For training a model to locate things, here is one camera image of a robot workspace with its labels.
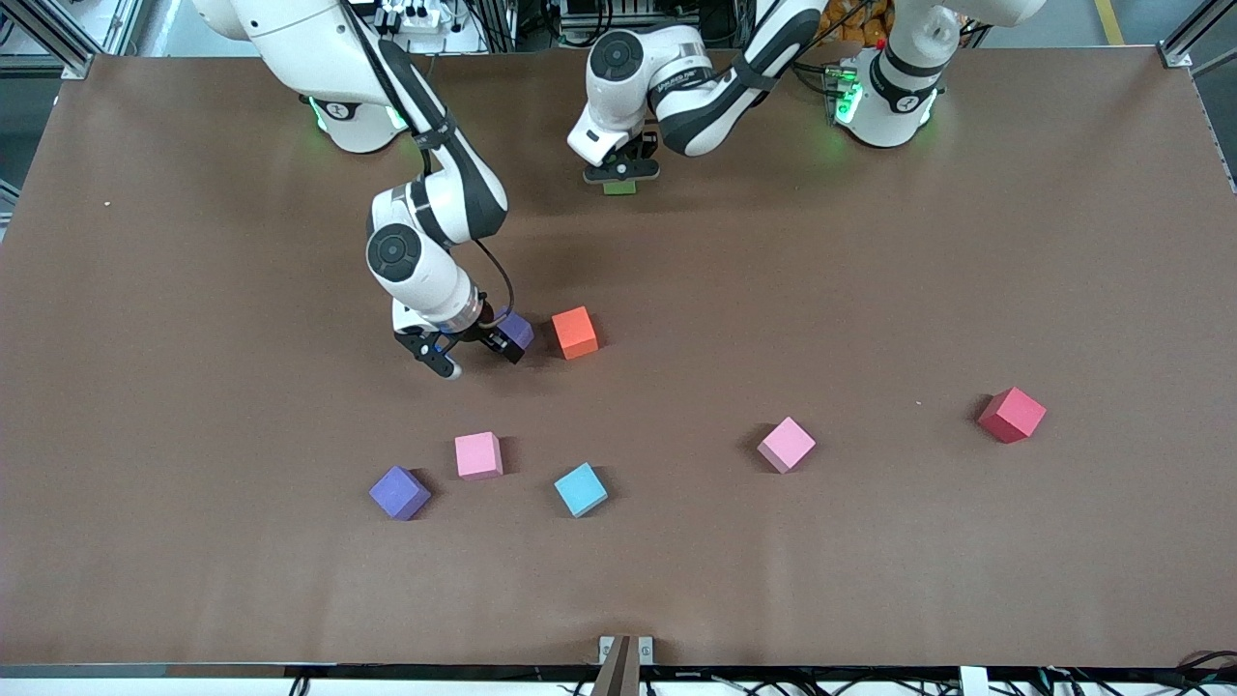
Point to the bag of orange snacks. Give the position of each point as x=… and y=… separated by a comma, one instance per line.
x=855, y=19

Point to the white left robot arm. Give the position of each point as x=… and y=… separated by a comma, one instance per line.
x=696, y=106

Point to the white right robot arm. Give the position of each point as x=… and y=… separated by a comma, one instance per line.
x=425, y=261

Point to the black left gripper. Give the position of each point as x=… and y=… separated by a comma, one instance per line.
x=643, y=148

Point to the pink foam cube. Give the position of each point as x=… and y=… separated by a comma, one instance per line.
x=788, y=444
x=478, y=455

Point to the purple foam cube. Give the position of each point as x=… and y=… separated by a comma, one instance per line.
x=519, y=329
x=398, y=492

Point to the aluminium frame profile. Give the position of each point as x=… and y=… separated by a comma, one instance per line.
x=1193, y=34
x=75, y=48

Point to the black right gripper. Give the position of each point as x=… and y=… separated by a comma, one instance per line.
x=486, y=332

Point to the orange foam cube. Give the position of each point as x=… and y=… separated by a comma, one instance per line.
x=574, y=332

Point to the green foam cube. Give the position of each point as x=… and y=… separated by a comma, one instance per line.
x=619, y=188

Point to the small white box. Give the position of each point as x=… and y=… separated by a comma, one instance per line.
x=975, y=681

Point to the white power strip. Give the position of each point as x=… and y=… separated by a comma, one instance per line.
x=420, y=16

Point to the brown table mat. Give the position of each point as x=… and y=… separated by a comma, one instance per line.
x=193, y=580

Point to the red foam cube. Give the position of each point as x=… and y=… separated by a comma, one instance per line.
x=1013, y=414

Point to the metal bracket with brown strip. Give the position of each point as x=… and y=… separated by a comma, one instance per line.
x=625, y=657

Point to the light blue foam cube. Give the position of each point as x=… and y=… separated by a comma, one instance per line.
x=580, y=489

